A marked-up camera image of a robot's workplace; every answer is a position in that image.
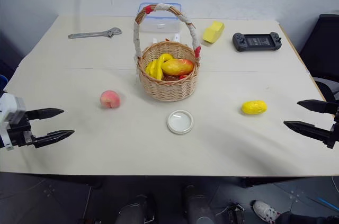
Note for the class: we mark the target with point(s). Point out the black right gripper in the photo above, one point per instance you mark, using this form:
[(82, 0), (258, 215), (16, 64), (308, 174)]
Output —
[(337, 119)]

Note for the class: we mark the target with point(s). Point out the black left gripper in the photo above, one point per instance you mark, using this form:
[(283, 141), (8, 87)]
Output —
[(19, 136)]

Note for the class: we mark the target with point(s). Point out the small red object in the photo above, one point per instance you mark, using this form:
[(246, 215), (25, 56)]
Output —
[(183, 76)]

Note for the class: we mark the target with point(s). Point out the yellow lemon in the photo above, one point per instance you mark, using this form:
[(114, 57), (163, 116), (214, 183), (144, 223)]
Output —
[(253, 107)]

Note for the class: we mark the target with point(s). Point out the blue object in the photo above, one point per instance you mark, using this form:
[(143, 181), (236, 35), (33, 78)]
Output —
[(2, 81)]

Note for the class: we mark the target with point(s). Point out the pink peach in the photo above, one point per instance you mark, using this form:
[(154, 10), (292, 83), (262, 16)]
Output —
[(110, 99)]

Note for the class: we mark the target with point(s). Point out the black office chair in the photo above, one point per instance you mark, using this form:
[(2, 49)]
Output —
[(323, 49)]

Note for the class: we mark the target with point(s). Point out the dark grey game controller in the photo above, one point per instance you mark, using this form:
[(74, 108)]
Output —
[(256, 41)]

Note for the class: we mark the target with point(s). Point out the dark trouser leg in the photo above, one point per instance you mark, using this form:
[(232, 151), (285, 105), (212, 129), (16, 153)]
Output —
[(307, 218)]

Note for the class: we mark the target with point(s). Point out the silver adjustable wrench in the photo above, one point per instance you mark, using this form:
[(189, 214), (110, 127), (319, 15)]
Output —
[(95, 34)]

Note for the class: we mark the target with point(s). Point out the white patterned shoe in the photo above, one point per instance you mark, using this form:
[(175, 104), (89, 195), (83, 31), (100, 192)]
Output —
[(265, 210)]

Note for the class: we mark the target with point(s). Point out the dark rounded robot leg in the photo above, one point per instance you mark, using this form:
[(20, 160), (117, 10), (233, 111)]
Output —
[(197, 205), (133, 212)]

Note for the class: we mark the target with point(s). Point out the yellow banana bunch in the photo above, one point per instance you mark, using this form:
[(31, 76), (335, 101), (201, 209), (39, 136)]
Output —
[(156, 68)]

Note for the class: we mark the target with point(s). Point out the black device on floor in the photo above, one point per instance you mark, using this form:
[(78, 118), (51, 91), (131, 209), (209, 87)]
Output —
[(235, 213)]

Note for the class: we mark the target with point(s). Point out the white round lid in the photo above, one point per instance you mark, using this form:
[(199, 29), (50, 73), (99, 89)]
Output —
[(180, 121)]

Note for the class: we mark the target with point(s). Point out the yellow sponge block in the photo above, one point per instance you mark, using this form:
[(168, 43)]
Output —
[(213, 32)]

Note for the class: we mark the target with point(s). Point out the yellow red mango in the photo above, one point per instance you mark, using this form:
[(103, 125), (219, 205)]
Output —
[(178, 66)]

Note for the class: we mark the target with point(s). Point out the clear container with blue lid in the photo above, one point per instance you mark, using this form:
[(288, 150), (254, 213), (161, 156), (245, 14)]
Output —
[(161, 22)]

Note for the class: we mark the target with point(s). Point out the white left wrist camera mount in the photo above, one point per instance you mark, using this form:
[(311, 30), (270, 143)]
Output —
[(12, 107)]

